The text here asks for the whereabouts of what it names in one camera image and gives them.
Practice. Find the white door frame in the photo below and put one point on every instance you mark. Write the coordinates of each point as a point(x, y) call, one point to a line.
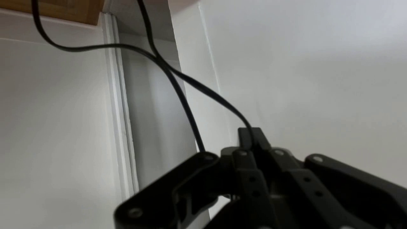
point(119, 105)

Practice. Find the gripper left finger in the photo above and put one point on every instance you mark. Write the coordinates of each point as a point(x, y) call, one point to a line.
point(165, 190)

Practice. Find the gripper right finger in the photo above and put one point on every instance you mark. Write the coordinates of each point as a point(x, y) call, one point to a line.
point(356, 187)

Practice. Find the wooden cabinet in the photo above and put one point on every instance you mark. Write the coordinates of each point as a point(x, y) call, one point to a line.
point(63, 9)

